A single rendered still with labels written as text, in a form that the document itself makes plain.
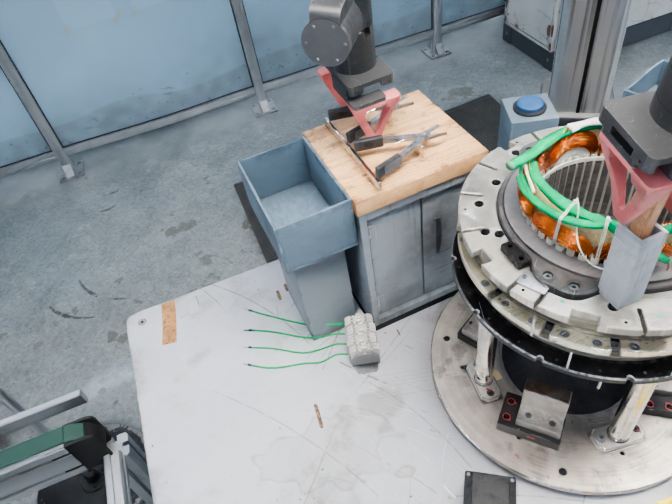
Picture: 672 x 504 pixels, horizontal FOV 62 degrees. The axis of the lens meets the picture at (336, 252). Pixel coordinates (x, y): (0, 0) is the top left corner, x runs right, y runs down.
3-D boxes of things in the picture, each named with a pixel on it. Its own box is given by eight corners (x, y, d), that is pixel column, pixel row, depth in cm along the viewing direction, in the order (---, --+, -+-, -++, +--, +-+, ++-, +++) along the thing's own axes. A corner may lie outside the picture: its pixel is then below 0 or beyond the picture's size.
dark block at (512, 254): (511, 244, 59) (512, 236, 59) (530, 266, 57) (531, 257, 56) (499, 249, 59) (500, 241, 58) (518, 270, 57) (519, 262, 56)
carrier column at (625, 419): (615, 448, 72) (660, 360, 57) (602, 432, 74) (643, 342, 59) (631, 440, 73) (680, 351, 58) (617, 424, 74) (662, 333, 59)
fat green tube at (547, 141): (510, 180, 59) (512, 165, 58) (490, 160, 62) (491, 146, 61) (626, 135, 62) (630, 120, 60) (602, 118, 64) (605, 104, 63)
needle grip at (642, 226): (641, 247, 47) (665, 196, 43) (621, 237, 48) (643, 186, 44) (650, 237, 48) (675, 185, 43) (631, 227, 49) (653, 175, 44)
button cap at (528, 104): (546, 112, 85) (547, 106, 84) (519, 115, 85) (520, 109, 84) (539, 97, 87) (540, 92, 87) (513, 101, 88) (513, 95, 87)
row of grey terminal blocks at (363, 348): (382, 370, 87) (380, 355, 84) (352, 375, 87) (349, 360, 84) (373, 319, 94) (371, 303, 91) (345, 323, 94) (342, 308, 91)
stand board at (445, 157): (357, 218, 73) (355, 204, 72) (304, 145, 86) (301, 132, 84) (488, 164, 77) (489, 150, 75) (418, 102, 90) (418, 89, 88)
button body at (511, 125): (538, 236, 102) (559, 117, 84) (499, 241, 102) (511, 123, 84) (528, 210, 107) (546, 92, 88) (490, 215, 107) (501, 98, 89)
